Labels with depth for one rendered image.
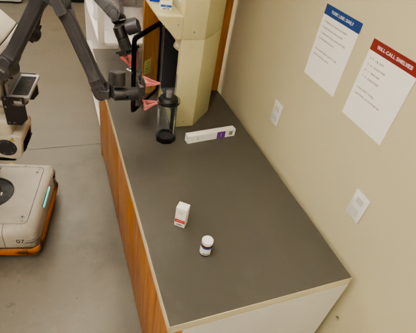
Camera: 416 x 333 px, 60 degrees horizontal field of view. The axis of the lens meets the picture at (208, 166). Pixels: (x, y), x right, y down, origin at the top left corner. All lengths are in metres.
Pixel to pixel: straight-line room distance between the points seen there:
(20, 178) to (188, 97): 1.33
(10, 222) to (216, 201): 1.32
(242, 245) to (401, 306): 0.56
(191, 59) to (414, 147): 1.03
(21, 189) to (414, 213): 2.17
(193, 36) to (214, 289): 1.09
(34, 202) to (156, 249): 1.29
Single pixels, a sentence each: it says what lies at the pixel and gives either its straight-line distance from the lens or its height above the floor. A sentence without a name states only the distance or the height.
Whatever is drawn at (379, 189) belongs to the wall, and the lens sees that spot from 1.34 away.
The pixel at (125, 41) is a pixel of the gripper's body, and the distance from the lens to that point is 1.88.
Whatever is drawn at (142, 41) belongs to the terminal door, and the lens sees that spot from 1.83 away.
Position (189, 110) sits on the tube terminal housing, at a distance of 1.91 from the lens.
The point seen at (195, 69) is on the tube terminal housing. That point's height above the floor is 1.27.
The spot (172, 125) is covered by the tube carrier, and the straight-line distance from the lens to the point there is 1.76.
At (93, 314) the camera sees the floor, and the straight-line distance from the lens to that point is 2.29.
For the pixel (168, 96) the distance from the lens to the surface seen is 1.70.
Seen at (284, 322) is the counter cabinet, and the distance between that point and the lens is 1.54.
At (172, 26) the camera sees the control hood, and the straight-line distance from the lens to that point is 1.69.
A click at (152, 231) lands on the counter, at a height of 0.94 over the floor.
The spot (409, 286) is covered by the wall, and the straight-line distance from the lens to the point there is 1.36.
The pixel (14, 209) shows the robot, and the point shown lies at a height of 0.28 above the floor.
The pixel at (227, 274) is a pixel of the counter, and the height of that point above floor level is 0.94.
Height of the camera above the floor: 2.01
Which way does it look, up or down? 39 degrees down
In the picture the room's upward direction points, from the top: 11 degrees clockwise
